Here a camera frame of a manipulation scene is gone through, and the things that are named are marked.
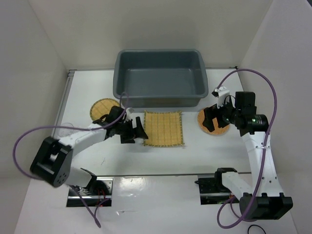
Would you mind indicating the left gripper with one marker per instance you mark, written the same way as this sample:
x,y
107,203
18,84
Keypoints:
x,y
129,138

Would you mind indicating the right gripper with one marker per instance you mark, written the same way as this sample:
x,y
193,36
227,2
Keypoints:
x,y
212,112

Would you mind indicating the square woven bamboo tray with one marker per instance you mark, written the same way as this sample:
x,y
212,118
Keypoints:
x,y
164,129

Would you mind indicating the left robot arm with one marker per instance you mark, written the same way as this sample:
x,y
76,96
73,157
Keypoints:
x,y
53,160

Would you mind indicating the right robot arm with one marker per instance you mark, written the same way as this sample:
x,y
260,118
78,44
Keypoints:
x,y
264,199

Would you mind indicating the grey plastic bin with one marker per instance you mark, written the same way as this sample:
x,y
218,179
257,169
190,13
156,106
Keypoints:
x,y
160,78

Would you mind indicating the round orange bamboo tray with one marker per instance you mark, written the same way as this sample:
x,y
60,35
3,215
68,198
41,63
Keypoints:
x,y
217,131

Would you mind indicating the round green-rimmed bamboo tray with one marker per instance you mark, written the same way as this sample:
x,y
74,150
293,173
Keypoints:
x,y
102,107

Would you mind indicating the clear plastic cup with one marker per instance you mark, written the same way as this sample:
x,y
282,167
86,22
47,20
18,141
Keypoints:
x,y
64,132

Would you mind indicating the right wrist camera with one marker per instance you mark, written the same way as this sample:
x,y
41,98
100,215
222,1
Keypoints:
x,y
222,94

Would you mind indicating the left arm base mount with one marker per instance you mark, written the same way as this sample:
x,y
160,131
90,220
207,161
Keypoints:
x,y
101,195

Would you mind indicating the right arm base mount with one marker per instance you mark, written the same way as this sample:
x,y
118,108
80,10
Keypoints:
x,y
211,191

